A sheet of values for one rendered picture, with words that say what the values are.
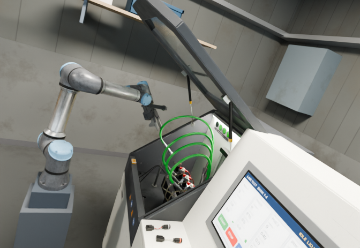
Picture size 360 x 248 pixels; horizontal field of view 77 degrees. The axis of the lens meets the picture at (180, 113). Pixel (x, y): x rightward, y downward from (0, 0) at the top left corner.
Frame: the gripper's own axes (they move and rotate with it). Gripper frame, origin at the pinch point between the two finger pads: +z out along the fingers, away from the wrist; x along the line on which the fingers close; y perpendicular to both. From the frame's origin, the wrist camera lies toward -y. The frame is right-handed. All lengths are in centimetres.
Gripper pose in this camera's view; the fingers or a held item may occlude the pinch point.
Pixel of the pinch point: (159, 128)
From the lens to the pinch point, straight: 155.1
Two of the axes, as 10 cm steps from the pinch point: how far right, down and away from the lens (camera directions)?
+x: -2.5, -0.8, -9.7
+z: 3.3, 9.3, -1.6
